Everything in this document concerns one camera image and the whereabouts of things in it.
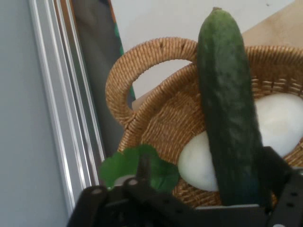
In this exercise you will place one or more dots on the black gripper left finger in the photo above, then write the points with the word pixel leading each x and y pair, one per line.
pixel 142 189

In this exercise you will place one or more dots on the white daikon radish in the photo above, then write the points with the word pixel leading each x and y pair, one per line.
pixel 279 123

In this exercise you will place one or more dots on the aluminium frame profile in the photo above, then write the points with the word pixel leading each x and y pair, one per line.
pixel 60 99

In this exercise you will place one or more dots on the green leafy vegetable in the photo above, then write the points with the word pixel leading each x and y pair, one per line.
pixel 123 165

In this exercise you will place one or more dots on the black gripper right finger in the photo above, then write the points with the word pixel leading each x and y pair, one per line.
pixel 277 172

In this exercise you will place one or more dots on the dark green cucumber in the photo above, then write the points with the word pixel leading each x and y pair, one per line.
pixel 225 99

